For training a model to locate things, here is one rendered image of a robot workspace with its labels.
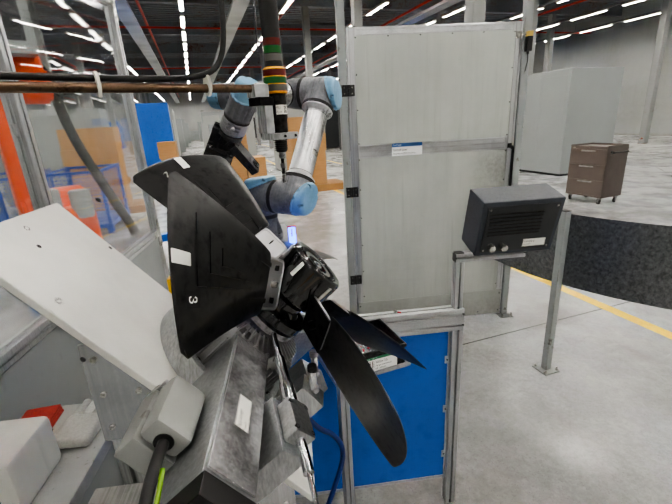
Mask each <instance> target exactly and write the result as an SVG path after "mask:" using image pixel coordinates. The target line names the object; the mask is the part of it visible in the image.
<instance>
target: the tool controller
mask: <svg viewBox="0 0 672 504"><path fill-rule="evenodd" d="M565 200H566V196H564V195H563V194H561V193H560V192H559V191H557V190H556V189H554V188H553V187H551V186H550V185H549V184H547V183H541V184H528V185H514V186H501V187H488V188H475V189H470V193H469V199H468V205H467V210H466V216H465V222H464V227H463V233H462V240H463V242H464V243H465V244H466V246H467V247H468V248H469V250H470V251H471V252H472V253H473V255H474V256H481V255H492V254H503V253H514V252H525V251H536V250H547V249H550V247H551V244H552V241H553V238H554V235H555V231H556V228H557V225H558V222H559V219H560V216H561V213H562V210H563V207H564V203H565Z"/></svg>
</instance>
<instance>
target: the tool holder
mask: <svg viewBox="0 0 672 504"><path fill-rule="evenodd" d="M250 85H251V86H252V92H251V93H247V98H249V107H256V108H257V117H258V126H259V134H262V139H263V140H283V139H295V138H298V132H284V133H275V125H274V115H273V105H274V99H273V97H269V88H268V84H250Z"/></svg>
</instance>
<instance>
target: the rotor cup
mask: <svg viewBox="0 0 672 504"><path fill-rule="evenodd" d="M279 259H281V260H283V261H284V272H283V277H282V283H281V289H280V295H279V300H278V305H277V307H276V309H275V310H261V312H260V315H261V316H262V317H263V318H264V319H265V320H266V321H267V322H268V323H269V324H270V325H271V326H272V327H274V328H275V329H277V330H278V331H280V332H281V333H283V334H286V335H289V336H296V335H297V334H298V333H300V332H301V331H302V330H303V328H302V324H303V317H302V315H301V313H300V312H304V313H306V310H307V307H308V304H309V300H310V297H311V295H312V294H313V295H314V296H316V297H317V298H319V297H320V296H321V295H322V294H323V293H325V292H326V291H327V290H328V289H329V288H330V289H332V290H330V291H329V292H328V293H327V294H326V295H325V296H324V297H323V298H322V299H321V300H319V301H320V303H321V304H322V303H323V302H324V301H325V300H326V299H327V298H328V297H329V296H330V295H332V294H333V293H334V292H335V291H336V290H337V289H338V287H339V281H338V279H337V277H336V275H335V274H334V273H333V271H332V270H331V269H330V267H329V266H328V265H327V264H326V263H325V261H324V260H323V259H322V258H321V257H320V256H319V255H318V254H317V253H316V252H315V251H313V250H312V249H311V248H310V247H309V246H307V245H306V244H304V243H302V242H296V243H295V244H294V245H292V246H291V247H290V248H289V249H288V250H287V251H286V252H285V253H284V254H283V255H282V256H281V257H280V258H279ZM313 261H316V262H318V263H319V264H320V265H321V269H319V268H318V267H317V266H316V265H315V263H314V262H313ZM301 262H303V263H304V266H303V267H301V268H300V269H299V270H298V271H297V272H296V273H295V274H294V275H293V276H292V275H291V272H292V271H293V270H294V269H295V268H296V267H297V266H298V265H299V264H300V263H301Z"/></svg>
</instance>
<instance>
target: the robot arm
mask: <svg viewBox="0 0 672 504"><path fill-rule="evenodd" d="M254 83H263V80H262V81H259V82H257V81H256V80H254V79H252V78H250V77H245V76H240V77H238V78H237V79H236V81H235V83H220V82H218V83H215V84H254ZM287 88H288V93H287V94H286V103H287V108H289V109H296V110H303V112H304V116H303V120H302V124H301V127H300V131H299V135H298V138H297V142H296V146H295V149H294V153H293V157H292V160H291V164H290V168H289V170H288V171H286V183H283V177H282V180H281V181H277V180H276V177H275V176H274V175H268V176H260V177H254V178H249V179H246V180H245V181H244V184H245V185H246V186H247V188H248V189H249V191H250V192H251V194H252V196H253V197H254V199H255V200H256V202H257V204H258V205H259V207H260V209H261V210H262V212H263V214H264V216H265V218H266V219H267V221H268V223H269V226H268V227H267V229H269V230H270V231H271V232H272V233H273V234H274V235H275V236H276V237H277V238H278V239H279V240H280V241H281V240H282V239H283V238H284V235H283V230H282V227H281V225H280V222H279V219H278V214H287V215H293V216H306V215H308V214H310V213H311V212H312V211H313V210H314V208H315V206H316V203H317V200H318V195H317V194H318V189H317V186H316V185H315V181H314V179H313V178H312V176H313V172H314V168H315V164H316V160H317V156H318V152H319V149H320V145H321V141H322V137H323V133H324V129H325V125H326V121H327V120H329V119H330V118H331V117H332V115H333V111H334V110H335V111H337V110H339V109H340V108H341V105H342V92H341V87H340V84H339V82H338V80H337V79H336V78H335V77H332V76H323V77H299V78H293V79H288V80H287ZM207 101H208V103H209V105H210V106H211V107H212V108H214V109H220V110H224V113H223V116H222V118H221V121H220V123H218V122H216V121H215V123H214V126H213V128H212V132H211V134H210V137H209V140H208V143H207V145H206V148H205V151H204V154H203V155H217V156H221V157H223V158H225V159H226V160H227V161H228V162H229V163H230V165H231V163H232V160H233V157H234V156H235V157H236V158H237V159H238V160H239V161H240V163H241V164H242V165H243V166H244V167H245V168H246V169H247V170H248V171H249V172H250V174H251V175H254V174H256V173H258V172H259V167H260V164H259V163H258V162H257V160H256V159H255V158H254V157H253V156H252V155H251V154H250V152H249V151H248V150H247V149H246V148H245V147H244V145H243V144H242V143H241V141H242V140H243V137H244V136H245V134H246V132H247V129H248V127H249V125H250V122H251V120H252V118H253V115H254V114H255V113H257V108H256V107H249V98H247V93H212V95H211V96H207Z"/></svg>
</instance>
